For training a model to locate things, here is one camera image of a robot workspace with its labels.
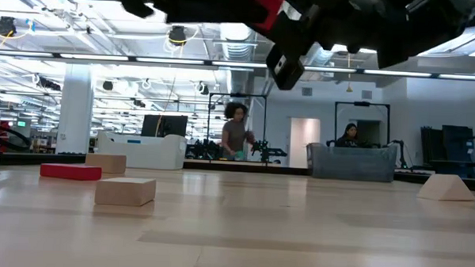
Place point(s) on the triangular natural wood block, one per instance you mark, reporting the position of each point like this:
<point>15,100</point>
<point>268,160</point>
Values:
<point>445,190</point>

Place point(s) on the smoky grey translucent bin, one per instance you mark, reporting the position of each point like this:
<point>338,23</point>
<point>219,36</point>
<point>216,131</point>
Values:
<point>351,165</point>

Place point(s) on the rectangular natural wood block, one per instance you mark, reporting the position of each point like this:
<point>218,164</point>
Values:
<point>107,162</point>
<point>124,193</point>

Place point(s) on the long red block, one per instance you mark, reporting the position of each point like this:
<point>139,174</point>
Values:
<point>70,172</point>

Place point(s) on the white plastic bin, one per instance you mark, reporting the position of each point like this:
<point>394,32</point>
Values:
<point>141,154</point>

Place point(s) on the red cube block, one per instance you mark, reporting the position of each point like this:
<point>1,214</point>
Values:
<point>267,7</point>

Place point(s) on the green exit sign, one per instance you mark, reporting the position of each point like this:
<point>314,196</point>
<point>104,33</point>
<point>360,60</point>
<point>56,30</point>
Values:
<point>21,123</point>

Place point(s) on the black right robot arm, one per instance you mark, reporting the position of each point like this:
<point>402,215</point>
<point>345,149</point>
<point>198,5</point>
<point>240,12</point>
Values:
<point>443,25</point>

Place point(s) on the black background equipment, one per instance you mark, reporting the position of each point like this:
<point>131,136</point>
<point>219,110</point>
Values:
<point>203,150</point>

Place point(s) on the person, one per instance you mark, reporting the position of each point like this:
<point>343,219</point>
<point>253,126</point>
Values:
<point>350,139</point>
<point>235,137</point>

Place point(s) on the black gantry frame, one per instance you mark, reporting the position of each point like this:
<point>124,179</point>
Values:
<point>361,103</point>
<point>237,95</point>

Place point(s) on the dark storage cabinet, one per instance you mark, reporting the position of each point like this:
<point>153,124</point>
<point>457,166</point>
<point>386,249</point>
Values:
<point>455,145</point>

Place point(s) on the white door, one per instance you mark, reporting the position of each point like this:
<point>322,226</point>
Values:
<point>304,141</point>

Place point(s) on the black background robot arm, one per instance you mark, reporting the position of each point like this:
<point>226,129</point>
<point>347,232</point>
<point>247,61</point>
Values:
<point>268,151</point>
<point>401,153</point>

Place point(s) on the white structural column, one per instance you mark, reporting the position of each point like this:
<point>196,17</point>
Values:
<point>75,112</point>

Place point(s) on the yellow hanging pendant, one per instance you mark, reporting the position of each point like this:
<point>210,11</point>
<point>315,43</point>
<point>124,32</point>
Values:
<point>348,88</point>

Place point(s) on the overhead LED light bar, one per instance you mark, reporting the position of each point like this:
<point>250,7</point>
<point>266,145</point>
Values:
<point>168,61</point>

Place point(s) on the black monitor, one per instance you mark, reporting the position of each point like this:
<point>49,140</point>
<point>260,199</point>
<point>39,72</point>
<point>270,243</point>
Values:
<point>164,125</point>

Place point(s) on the silver ventilation duct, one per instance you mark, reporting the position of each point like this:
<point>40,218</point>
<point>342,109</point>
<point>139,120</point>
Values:
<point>236,50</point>

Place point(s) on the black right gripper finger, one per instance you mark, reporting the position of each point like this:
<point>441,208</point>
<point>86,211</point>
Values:
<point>194,5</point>
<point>294,44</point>

